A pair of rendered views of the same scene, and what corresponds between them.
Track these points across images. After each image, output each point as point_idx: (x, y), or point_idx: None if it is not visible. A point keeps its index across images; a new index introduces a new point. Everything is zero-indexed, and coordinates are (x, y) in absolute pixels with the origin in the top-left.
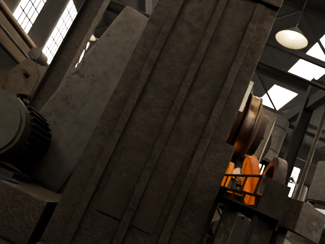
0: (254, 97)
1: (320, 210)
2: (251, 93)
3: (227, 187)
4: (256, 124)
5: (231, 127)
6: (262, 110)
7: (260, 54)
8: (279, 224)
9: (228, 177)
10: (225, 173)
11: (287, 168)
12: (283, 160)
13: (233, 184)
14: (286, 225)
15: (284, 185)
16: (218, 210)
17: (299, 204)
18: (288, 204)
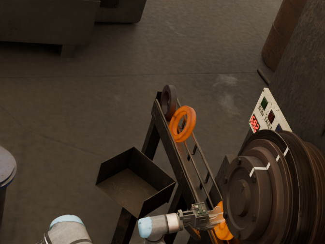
0: (282, 133)
1: (83, 225)
2: (297, 135)
3: (202, 179)
4: (240, 152)
5: (244, 140)
6: (258, 148)
7: (283, 53)
8: (139, 176)
9: (208, 172)
10: (215, 178)
11: (165, 85)
12: (170, 85)
13: (193, 149)
14: (134, 172)
15: (161, 91)
16: None
17: (135, 150)
18: (143, 160)
